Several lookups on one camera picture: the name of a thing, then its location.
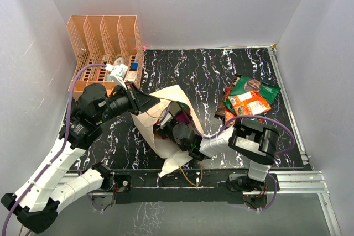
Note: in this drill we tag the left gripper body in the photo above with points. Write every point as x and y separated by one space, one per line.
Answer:
131 98

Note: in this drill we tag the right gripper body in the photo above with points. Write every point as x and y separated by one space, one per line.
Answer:
166 129

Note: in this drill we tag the purple snack bag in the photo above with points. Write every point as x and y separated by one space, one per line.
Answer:
183 118

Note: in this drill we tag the brown Kettle chips bag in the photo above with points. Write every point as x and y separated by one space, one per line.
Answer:
236 87

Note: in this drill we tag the orange candy pack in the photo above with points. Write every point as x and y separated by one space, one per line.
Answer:
249 103

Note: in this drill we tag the green snack bag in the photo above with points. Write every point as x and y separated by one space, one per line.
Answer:
267 91

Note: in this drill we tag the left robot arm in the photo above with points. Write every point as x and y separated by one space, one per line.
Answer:
38 203

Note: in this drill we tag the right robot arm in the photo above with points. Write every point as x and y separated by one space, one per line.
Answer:
250 138

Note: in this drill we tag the white box red label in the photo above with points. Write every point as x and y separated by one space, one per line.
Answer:
131 76

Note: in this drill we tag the blue stamp block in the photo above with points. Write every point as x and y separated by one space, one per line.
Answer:
134 66

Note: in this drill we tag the white bottle with label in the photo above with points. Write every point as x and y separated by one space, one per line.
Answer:
119 61

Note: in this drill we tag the orange plastic file organizer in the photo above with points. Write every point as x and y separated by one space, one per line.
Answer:
99 39

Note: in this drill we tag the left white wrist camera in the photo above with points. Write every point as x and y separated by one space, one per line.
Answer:
116 73

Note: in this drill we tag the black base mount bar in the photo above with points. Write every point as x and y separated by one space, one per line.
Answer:
193 185

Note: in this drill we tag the aluminium frame rail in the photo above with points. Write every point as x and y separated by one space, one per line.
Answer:
203 74

